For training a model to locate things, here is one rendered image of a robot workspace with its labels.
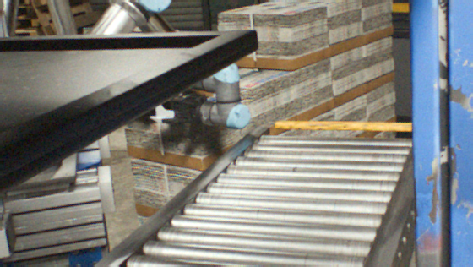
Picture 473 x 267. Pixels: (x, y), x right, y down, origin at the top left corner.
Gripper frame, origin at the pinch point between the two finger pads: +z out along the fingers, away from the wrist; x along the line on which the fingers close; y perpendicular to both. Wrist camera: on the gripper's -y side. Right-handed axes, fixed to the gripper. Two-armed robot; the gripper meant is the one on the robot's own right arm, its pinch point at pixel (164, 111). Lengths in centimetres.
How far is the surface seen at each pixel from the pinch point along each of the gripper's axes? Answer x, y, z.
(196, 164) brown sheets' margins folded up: -3.9, -22.1, -3.2
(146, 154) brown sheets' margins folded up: -3.0, -21.6, 21.2
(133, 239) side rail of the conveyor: 66, 12, -63
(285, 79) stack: -59, -15, -4
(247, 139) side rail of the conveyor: 5.3, -1.9, -39.6
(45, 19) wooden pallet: -310, -103, 558
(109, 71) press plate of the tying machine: 107, 73, -131
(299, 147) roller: 3, -3, -57
